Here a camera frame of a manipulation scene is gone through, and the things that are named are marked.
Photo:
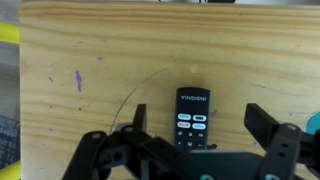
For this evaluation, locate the yellow tripod leg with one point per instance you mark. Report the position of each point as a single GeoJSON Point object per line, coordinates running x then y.
{"type": "Point", "coordinates": [9, 33]}

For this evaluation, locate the black remote control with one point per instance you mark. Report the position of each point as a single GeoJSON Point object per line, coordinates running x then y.
{"type": "Point", "coordinates": [192, 109]}

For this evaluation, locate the teal sticker on table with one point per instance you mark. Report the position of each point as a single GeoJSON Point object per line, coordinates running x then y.
{"type": "Point", "coordinates": [313, 123]}

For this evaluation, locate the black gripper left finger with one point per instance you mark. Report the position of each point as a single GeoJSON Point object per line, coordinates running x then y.
{"type": "Point", "coordinates": [98, 153]}

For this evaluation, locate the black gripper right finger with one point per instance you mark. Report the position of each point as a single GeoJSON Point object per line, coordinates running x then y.
{"type": "Point", "coordinates": [285, 145]}

